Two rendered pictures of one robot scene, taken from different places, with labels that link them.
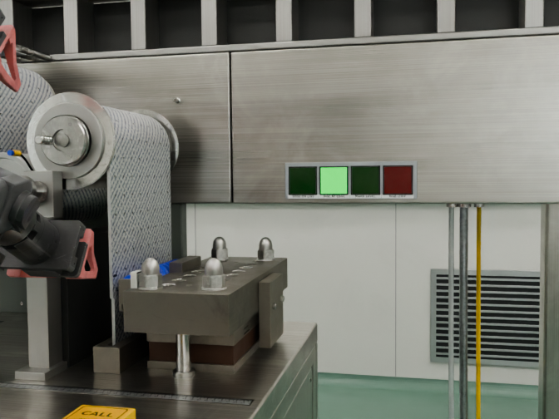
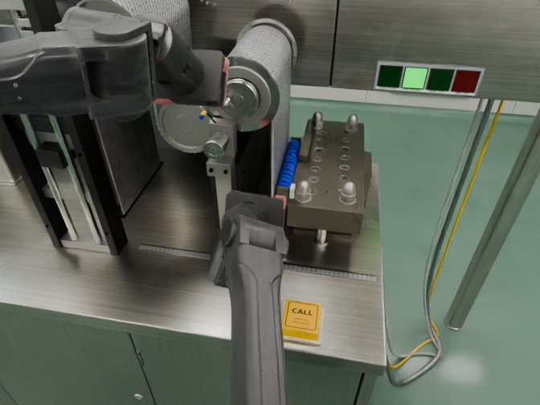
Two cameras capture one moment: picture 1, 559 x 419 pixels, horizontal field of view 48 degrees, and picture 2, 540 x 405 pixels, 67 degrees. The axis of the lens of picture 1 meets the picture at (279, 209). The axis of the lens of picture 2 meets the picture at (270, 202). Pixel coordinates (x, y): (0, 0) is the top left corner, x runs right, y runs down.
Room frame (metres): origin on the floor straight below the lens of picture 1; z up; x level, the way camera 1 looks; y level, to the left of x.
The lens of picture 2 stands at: (0.22, 0.29, 1.57)
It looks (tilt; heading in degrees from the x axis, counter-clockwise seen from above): 39 degrees down; 358
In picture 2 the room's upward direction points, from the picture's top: straight up
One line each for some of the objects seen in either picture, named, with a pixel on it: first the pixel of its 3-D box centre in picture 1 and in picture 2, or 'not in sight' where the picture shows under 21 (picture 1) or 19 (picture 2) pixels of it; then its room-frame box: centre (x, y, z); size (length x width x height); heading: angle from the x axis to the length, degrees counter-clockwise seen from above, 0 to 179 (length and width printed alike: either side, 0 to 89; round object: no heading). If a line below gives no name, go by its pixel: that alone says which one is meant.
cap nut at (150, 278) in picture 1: (150, 273); (303, 189); (0.92, 0.19, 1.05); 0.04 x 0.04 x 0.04
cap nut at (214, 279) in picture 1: (214, 273); (349, 191); (0.90, 0.10, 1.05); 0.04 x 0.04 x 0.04
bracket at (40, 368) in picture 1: (37, 273); (224, 190); (0.92, 0.36, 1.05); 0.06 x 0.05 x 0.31; 168
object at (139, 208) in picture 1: (143, 231); (281, 137); (1.06, 0.23, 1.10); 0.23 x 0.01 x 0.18; 168
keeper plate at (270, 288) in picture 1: (273, 308); (365, 180); (1.07, 0.01, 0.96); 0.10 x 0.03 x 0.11; 168
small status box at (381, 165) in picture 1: (349, 180); (427, 78); (1.18, -0.13, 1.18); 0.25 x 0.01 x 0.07; 78
